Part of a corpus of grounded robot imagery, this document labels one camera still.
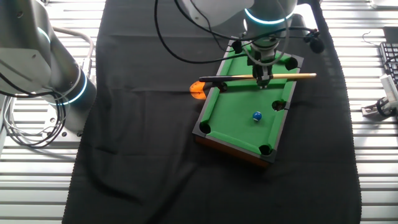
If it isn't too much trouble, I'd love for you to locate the white box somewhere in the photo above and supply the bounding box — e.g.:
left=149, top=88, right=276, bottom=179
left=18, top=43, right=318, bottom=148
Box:
left=369, top=0, right=398, bottom=9

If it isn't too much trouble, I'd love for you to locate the wooden pool cue black handle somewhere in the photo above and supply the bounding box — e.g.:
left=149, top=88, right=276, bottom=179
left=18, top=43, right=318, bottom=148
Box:
left=198, top=73, right=317, bottom=83

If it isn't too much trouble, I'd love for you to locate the mini green pool table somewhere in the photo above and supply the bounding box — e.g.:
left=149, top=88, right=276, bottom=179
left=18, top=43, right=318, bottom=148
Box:
left=192, top=39, right=305, bottom=169

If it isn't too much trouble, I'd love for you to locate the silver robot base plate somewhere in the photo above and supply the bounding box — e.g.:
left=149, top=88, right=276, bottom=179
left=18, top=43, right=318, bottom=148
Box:
left=42, top=102, right=85, bottom=142

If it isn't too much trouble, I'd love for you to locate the orange half-round plastic piece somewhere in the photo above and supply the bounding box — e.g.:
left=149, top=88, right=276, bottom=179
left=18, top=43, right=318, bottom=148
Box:
left=189, top=80, right=207, bottom=100

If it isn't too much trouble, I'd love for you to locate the light grey wrist cable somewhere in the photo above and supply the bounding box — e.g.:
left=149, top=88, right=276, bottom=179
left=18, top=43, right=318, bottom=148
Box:
left=245, top=27, right=290, bottom=67

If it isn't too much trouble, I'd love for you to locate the black cloth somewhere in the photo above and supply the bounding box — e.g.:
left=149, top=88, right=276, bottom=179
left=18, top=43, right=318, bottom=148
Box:
left=62, top=0, right=363, bottom=224

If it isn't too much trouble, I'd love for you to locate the black keyboard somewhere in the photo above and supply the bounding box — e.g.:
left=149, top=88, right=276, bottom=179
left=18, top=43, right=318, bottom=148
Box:
left=379, top=42, right=398, bottom=90

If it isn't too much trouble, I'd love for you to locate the black flat pad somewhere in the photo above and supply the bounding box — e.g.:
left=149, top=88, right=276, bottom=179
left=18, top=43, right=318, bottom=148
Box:
left=383, top=26, right=398, bottom=43

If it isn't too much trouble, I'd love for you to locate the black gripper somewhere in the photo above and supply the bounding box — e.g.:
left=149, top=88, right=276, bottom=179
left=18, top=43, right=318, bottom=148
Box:
left=247, top=51, right=276, bottom=90

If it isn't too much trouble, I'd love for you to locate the silver camera on stand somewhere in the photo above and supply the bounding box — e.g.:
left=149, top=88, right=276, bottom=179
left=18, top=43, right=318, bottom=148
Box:
left=380, top=73, right=398, bottom=105

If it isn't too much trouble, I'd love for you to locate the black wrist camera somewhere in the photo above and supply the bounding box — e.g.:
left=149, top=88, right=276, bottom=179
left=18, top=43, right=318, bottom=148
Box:
left=303, top=28, right=326, bottom=54

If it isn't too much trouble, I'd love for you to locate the thick grey cable with connector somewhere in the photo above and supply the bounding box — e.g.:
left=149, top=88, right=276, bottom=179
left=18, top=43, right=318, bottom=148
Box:
left=52, top=26, right=95, bottom=78

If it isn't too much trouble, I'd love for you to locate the long black cable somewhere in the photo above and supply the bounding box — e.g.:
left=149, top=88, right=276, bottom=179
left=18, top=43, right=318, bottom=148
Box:
left=154, top=0, right=249, bottom=65
left=173, top=0, right=249, bottom=52

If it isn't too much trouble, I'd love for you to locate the metal camera stand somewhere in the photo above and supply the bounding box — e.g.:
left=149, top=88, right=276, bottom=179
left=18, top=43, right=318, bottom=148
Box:
left=360, top=96, right=398, bottom=118

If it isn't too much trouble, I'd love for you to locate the cable bundle at robot base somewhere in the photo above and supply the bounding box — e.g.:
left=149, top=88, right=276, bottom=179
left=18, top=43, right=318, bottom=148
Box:
left=1, top=89, right=68, bottom=149

